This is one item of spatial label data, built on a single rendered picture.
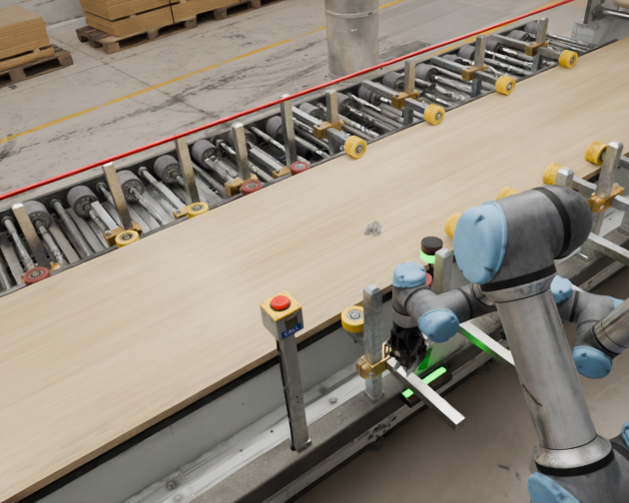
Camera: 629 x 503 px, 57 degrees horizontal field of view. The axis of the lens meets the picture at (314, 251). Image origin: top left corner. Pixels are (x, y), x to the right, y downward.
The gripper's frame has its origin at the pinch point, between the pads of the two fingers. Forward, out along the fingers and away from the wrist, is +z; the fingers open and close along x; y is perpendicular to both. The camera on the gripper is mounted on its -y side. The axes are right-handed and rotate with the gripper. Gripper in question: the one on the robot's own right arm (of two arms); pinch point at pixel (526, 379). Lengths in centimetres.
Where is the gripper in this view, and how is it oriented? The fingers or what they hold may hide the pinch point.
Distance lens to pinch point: 169.3
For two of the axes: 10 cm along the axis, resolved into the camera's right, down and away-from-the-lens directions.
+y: 5.8, 4.5, -6.8
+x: 8.1, -4.0, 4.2
